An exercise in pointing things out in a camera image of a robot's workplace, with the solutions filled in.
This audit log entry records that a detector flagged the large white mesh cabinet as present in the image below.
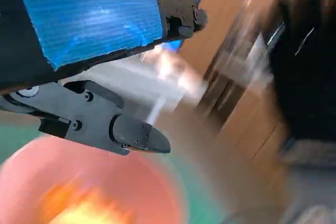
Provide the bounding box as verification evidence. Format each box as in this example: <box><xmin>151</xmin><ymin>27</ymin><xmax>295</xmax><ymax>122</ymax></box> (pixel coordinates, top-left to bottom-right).
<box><xmin>86</xmin><ymin>50</ymin><xmax>211</xmax><ymax>130</ymax></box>

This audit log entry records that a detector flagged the brown wooden cabinet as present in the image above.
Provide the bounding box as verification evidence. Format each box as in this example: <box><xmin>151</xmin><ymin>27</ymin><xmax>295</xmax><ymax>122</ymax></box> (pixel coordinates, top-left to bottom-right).
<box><xmin>181</xmin><ymin>0</ymin><xmax>289</xmax><ymax>209</ymax></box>

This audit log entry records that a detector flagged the black cabinet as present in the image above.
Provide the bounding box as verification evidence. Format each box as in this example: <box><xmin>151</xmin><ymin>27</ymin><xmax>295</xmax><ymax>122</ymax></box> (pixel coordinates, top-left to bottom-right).
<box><xmin>267</xmin><ymin>0</ymin><xmax>336</xmax><ymax>141</ymax></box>

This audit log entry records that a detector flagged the pink bowl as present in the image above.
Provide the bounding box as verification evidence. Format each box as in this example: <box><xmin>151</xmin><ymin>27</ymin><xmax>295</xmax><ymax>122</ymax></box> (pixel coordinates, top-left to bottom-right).
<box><xmin>0</xmin><ymin>136</ymin><xmax>184</xmax><ymax>224</ymax></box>

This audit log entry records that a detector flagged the golden bread roll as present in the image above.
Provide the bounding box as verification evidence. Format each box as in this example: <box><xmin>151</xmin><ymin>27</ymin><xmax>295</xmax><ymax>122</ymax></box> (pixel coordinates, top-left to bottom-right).
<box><xmin>34</xmin><ymin>174</ymin><xmax>137</xmax><ymax>224</ymax></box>

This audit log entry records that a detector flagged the black left hand blue tape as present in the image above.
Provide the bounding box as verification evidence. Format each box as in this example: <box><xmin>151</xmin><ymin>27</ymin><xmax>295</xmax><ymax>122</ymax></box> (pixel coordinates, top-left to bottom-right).
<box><xmin>0</xmin><ymin>0</ymin><xmax>208</xmax><ymax>156</ymax></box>

